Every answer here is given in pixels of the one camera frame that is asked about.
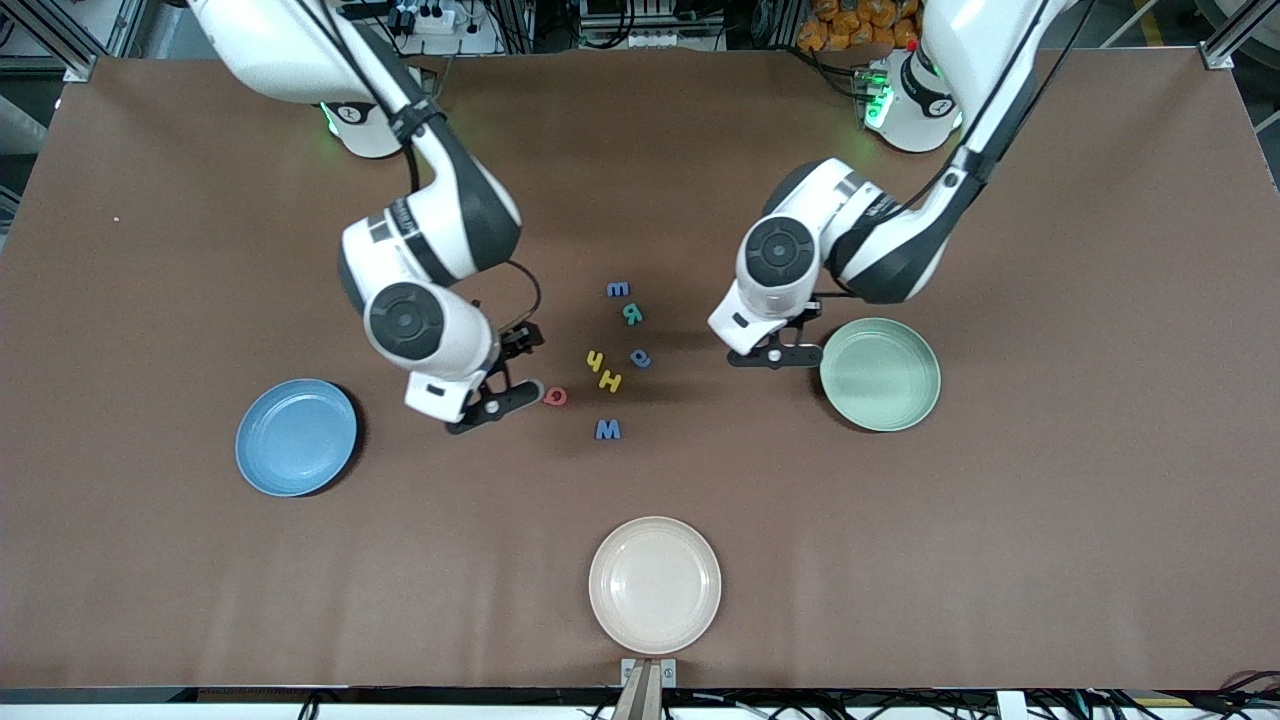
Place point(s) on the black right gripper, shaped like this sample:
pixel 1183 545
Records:
pixel 519 341

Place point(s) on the cream plate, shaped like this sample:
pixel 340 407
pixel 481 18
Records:
pixel 655 585

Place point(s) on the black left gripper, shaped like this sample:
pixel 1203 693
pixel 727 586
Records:
pixel 809 315

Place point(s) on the yellow lowercase letter h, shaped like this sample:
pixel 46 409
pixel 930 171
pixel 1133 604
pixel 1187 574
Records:
pixel 596 360

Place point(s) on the blue plate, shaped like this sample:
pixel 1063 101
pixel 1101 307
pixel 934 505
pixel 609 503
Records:
pixel 295 437

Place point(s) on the orange snack bag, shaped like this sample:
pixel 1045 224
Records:
pixel 850 22

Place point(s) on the blue lowercase letter a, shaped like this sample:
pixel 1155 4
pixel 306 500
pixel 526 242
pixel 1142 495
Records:
pixel 643 358

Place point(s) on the green plate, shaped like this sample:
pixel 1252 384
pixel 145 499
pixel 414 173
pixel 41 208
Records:
pixel 885 375

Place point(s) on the teal uppercase letter R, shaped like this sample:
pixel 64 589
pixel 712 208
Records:
pixel 634 316

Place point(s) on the red foam letter Q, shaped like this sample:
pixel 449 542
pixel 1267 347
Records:
pixel 547 397

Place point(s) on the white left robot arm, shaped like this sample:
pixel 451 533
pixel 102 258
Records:
pixel 780 250

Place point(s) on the white power strip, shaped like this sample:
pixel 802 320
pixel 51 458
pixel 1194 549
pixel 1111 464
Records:
pixel 435 18

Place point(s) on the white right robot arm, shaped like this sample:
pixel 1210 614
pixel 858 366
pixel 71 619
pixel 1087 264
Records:
pixel 405 318

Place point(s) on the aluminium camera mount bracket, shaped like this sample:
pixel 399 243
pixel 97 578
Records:
pixel 648 690

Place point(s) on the blue uppercase letter W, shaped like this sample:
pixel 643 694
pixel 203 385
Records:
pixel 608 431

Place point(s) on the yellow uppercase letter H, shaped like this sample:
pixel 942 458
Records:
pixel 610 381

